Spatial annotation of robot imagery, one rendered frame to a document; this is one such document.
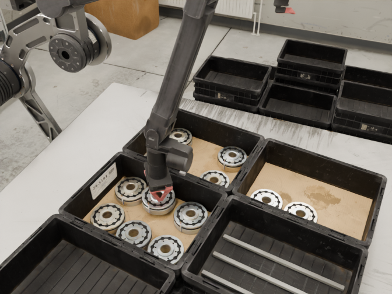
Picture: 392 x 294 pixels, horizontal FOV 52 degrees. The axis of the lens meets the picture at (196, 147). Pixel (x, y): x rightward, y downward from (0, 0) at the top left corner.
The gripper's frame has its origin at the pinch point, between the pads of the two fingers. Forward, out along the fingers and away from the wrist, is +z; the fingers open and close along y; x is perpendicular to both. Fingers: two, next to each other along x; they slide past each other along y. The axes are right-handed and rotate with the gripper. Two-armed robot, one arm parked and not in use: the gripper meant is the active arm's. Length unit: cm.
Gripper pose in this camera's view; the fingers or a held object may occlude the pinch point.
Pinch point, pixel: (158, 193)
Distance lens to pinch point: 125.3
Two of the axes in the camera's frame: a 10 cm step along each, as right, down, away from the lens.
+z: -0.4, 7.4, 6.7
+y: -2.8, -6.6, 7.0
